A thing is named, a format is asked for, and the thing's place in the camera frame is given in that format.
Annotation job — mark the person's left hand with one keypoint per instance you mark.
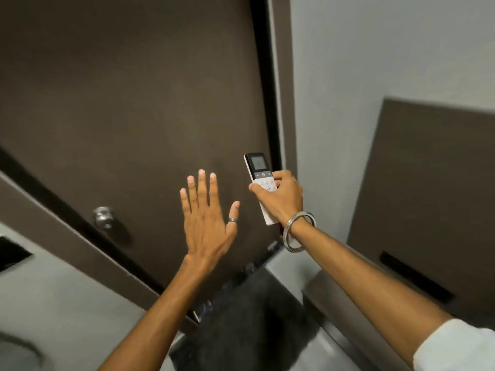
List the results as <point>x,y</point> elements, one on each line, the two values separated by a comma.
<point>203,227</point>

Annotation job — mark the person's right hand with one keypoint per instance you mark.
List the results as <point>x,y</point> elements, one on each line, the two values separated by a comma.
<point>284,200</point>

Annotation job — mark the person's right thumb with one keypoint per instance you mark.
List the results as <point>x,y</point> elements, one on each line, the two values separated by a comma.
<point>261,192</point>

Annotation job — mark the person's left little finger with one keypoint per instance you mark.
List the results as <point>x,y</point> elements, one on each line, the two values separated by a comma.
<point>185,200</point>

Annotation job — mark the person's left thumb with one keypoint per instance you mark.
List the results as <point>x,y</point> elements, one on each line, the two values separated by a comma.
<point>233,218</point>

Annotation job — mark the person's left middle finger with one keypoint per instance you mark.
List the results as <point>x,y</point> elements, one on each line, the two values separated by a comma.
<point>203,187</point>

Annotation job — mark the white remote control with screen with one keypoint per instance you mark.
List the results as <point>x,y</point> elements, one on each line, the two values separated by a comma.
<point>257,163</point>

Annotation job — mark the person's left forearm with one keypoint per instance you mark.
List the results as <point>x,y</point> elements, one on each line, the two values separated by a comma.
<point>162,312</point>

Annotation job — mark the person's right forearm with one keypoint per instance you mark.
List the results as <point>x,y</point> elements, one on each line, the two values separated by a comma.
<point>359,278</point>

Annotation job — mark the silver bangle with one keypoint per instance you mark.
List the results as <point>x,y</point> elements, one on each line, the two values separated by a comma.
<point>285,237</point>

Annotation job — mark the silver door knob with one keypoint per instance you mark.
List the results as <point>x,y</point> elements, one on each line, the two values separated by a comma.
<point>103,218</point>

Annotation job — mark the dark grey floor mat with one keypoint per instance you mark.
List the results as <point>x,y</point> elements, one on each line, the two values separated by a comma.
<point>251,328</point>

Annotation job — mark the dark brown door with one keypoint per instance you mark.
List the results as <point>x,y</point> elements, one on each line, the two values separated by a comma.
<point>116,92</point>

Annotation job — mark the dark brown cabinet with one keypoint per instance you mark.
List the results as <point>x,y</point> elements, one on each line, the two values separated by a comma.
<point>433,181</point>

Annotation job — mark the white shirt sleeve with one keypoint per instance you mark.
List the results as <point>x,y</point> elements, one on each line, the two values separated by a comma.
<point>456,347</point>

